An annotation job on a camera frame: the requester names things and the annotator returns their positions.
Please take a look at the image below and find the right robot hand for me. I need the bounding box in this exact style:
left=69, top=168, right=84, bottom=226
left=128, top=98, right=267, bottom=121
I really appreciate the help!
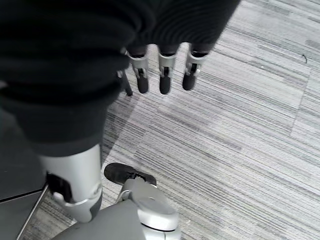
left=0, top=0, right=242, bottom=224

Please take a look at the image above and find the thin metal rod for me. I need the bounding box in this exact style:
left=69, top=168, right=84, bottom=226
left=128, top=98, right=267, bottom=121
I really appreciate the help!
left=16, top=186, right=49, bottom=240

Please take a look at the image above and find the silver robot leg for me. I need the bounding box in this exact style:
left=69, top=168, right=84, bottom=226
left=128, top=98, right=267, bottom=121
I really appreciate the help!
left=51, top=178, right=182, bottom=240

